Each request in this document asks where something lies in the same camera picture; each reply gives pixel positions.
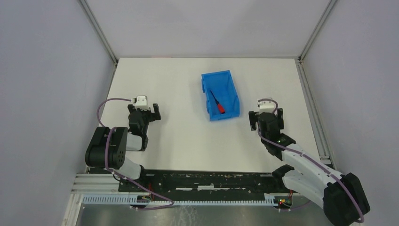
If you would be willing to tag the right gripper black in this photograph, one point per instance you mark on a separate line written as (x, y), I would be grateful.
(266, 115)

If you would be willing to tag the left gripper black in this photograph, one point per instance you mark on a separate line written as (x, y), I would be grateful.
(145, 113)

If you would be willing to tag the red-handled black screwdriver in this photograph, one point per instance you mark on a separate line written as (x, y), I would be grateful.
(219, 106)

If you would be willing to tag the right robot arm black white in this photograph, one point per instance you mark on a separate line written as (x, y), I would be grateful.
(340, 196)

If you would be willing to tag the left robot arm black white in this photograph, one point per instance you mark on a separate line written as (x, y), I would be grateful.
(107, 150)

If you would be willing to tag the blue plastic storage bin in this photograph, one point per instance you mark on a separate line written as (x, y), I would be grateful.
(222, 85)

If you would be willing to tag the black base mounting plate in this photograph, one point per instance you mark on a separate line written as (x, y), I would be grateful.
(182, 185)

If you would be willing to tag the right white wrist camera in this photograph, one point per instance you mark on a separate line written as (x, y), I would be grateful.
(266, 105)

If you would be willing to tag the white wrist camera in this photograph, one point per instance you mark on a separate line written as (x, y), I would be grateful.
(266, 105)
(141, 103)

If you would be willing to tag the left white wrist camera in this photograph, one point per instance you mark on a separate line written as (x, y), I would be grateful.
(141, 103)

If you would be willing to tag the right side aluminium rail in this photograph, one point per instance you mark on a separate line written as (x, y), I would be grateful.
(322, 145)

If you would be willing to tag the aluminium front frame rail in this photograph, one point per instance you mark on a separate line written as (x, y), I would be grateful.
(107, 183)

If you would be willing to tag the white slotted cable duct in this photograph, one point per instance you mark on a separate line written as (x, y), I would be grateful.
(129, 199)

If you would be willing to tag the left rear aluminium post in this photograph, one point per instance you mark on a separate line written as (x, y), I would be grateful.
(97, 28)

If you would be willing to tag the aluminium post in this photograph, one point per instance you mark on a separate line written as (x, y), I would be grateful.
(97, 28)
(330, 6)

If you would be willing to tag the right rear aluminium post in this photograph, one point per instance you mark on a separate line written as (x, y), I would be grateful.
(330, 6)

